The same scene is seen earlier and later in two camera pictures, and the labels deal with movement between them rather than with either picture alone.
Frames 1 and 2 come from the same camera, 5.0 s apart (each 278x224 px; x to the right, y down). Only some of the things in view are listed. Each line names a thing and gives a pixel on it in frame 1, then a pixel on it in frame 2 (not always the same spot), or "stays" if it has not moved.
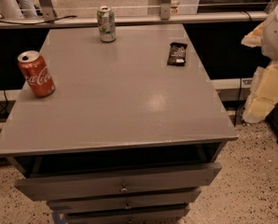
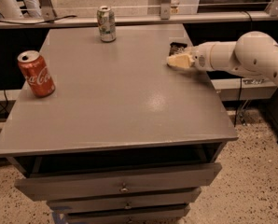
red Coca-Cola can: x=36 y=73 stays
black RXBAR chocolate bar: x=177 y=54 stays
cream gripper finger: x=270 y=84 to x=190 y=50
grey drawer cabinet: x=132 y=132 stays
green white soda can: x=106 y=24 stays
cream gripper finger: x=254 y=39 to x=183 y=61
